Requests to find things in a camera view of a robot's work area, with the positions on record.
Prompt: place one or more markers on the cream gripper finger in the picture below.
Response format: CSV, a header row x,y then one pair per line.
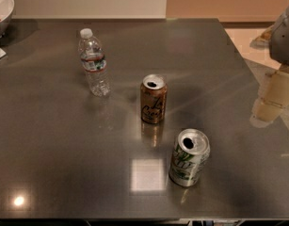
x,y
273,97

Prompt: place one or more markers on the orange soda can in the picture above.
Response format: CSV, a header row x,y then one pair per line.
x,y
153,97

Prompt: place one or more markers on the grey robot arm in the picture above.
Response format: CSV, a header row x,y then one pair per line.
x,y
279,39

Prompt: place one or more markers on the green and white soda can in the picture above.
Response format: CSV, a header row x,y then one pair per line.
x,y
189,155

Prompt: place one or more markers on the clear plastic water bottle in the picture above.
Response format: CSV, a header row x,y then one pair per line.
x,y
93,60

